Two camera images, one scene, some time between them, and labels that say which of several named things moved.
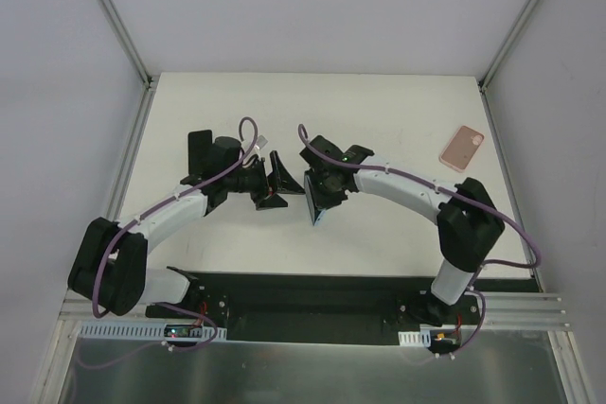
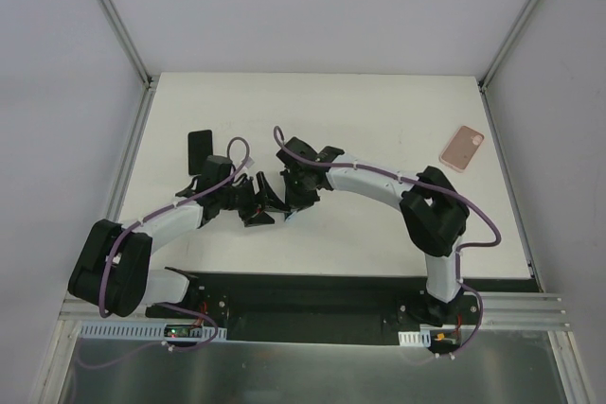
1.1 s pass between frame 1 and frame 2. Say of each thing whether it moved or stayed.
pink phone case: stayed
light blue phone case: moved
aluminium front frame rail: stayed
